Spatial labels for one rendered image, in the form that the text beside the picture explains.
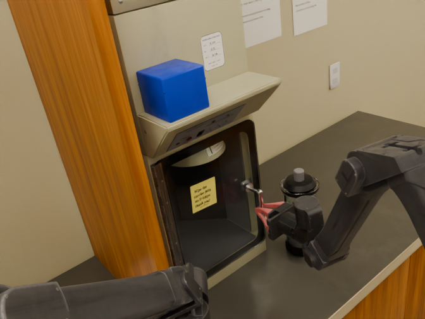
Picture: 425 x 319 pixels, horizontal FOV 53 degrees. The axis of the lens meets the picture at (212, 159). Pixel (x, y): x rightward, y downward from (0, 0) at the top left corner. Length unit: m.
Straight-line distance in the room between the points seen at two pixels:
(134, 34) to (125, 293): 0.53
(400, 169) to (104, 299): 0.39
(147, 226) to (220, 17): 0.49
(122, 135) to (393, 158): 0.47
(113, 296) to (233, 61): 0.69
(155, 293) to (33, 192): 0.83
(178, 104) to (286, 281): 0.64
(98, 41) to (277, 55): 1.12
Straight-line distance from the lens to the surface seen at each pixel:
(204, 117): 0.88
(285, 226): 1.09
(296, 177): 1.22
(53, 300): 0.38
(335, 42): 2.07
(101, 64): 0.78
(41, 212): 1.40
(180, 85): 0.83
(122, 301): 0.53
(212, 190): 1.09
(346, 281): 1.27
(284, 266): 1.31
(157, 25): 0.92
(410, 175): 0.61
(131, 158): 0.84
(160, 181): 0.99
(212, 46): 1.00
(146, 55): 0.91
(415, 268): 1.61
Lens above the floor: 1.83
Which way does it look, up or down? 28 degrees down
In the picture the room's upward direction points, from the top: 9 degrees counter-clockwise
